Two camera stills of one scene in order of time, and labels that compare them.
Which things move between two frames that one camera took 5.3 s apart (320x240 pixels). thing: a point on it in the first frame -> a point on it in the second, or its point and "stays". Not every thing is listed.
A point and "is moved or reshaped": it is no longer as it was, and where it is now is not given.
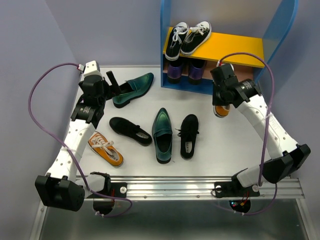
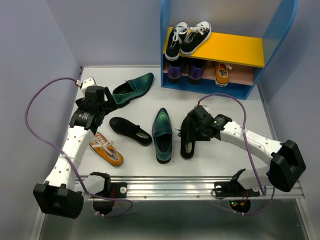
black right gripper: x=216 y=101 -> x=195 y=136
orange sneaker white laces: x=221 y=111 is moved or reshaped
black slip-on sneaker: x=125 y=127 stays
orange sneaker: x=104 y=149 stays
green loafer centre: x=162 y=133 stays
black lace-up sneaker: x=188 y=132 stays
